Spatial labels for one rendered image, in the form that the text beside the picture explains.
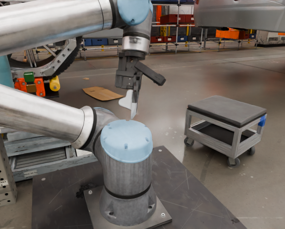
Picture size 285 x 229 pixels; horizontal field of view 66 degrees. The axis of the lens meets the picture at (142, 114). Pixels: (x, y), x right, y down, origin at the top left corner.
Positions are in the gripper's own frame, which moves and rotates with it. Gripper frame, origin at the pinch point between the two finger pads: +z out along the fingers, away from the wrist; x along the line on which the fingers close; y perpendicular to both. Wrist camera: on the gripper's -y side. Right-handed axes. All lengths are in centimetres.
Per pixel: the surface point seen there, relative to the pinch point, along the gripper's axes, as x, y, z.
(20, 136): -61, 74, 26
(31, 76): -24, 49, -10
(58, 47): -30, 40, -26
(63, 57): -53, 47, -24
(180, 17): -527, -63, -230
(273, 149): -89, -100, 21
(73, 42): -53, 42, -33
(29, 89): -25, 50, -4
